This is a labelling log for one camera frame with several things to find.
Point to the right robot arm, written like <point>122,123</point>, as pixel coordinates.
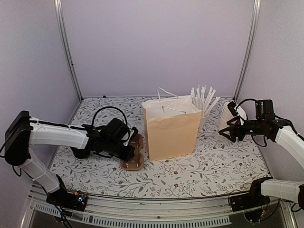
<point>286,155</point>

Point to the brown cardboard cup carrier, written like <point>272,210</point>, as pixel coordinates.
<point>137,161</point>

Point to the left aluminium frame post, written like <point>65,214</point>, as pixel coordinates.
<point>66,48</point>

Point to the brown paper bag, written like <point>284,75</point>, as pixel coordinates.
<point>171,125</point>

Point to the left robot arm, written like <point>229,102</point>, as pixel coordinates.
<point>25,131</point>

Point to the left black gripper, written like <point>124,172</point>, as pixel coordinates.
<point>129,154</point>

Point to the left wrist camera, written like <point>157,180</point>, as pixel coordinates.
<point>129,136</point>

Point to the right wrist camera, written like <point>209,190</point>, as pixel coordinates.
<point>237,112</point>

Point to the floral table mat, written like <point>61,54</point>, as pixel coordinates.
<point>216,167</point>

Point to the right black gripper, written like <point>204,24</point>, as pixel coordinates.
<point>232,129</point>

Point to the stack of white paper cups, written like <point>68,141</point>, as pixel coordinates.
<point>226,116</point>

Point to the aluminium frame post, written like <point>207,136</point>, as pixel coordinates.
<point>249,47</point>
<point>66,48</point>

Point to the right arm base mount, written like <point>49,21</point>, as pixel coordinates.
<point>253,198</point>

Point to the stack of black lids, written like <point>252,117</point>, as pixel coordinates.
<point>80,153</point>

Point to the right aluminium frame post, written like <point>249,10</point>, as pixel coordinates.
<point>249,47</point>

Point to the front aluminium rail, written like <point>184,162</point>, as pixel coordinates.
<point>118,212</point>

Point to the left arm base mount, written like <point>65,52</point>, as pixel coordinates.
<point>66,199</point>

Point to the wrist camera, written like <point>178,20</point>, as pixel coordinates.
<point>129,136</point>
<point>237,112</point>

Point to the bundle of wrapped straws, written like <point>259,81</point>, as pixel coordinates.
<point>204,99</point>

